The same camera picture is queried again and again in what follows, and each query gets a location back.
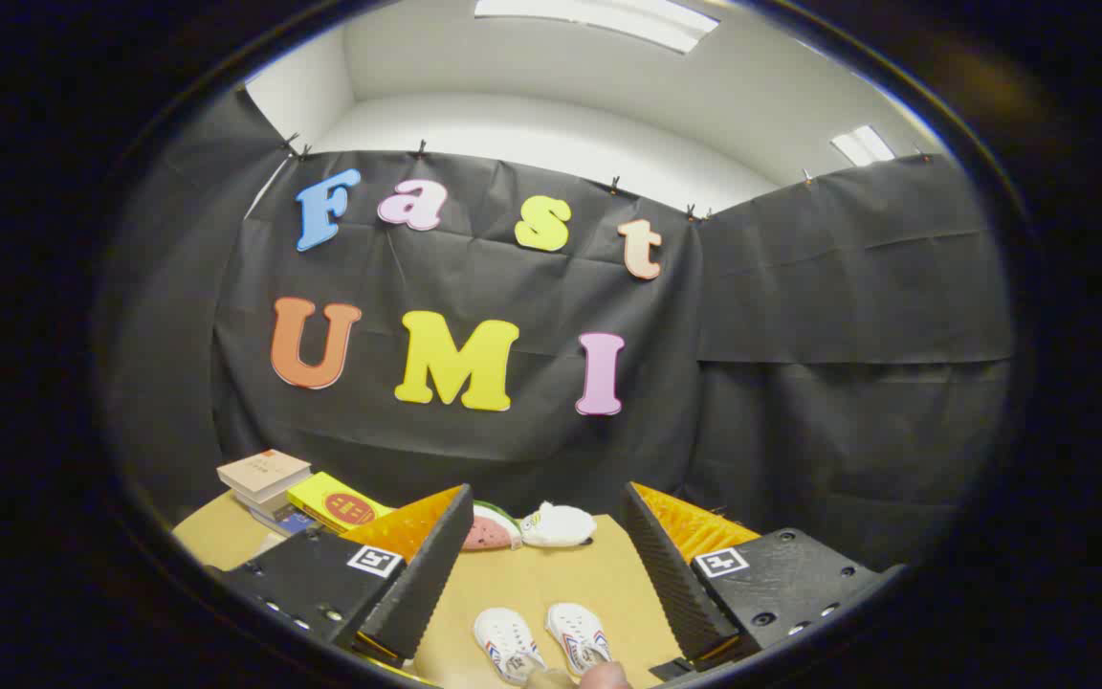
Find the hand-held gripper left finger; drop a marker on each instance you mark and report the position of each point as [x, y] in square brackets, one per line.
[417, 584]

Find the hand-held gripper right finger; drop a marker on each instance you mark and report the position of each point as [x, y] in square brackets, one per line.
[675, 574]

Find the white striped canvas shoe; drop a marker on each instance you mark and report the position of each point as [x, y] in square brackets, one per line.
[578, 632]
[505, 639]

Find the watermelon slice plush toy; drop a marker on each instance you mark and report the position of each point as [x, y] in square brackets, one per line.
[489, 531]

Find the yellow book with red circle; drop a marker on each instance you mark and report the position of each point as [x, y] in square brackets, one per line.
[336, 502]

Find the white plush toy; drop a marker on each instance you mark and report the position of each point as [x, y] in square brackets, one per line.
[559, 524]

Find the blue book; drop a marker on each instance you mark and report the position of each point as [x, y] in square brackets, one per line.
[291, 522]

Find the grey book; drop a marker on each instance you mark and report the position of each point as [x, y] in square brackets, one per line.
[262, 501]

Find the small ceiling light panel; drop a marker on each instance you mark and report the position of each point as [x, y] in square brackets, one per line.
[862, 144]

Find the long ceiling light panel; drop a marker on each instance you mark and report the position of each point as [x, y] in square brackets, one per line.
[599, 19]

